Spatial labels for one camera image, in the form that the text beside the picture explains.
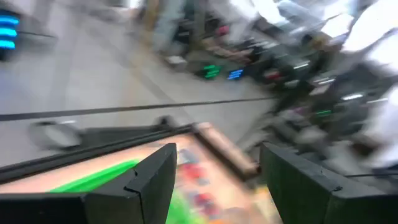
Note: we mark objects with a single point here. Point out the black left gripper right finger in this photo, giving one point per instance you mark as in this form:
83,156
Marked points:
311,199

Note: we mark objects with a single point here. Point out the green slotted plastic basket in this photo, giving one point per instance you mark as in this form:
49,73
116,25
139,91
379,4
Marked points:
102,177

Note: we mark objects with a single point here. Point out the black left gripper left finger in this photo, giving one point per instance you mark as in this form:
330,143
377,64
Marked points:
140,193

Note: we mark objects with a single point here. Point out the black computer blue lights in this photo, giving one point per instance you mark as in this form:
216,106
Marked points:
7,31
235,74

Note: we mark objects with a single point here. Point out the black computer green lights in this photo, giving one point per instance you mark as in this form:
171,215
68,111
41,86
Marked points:
211,71

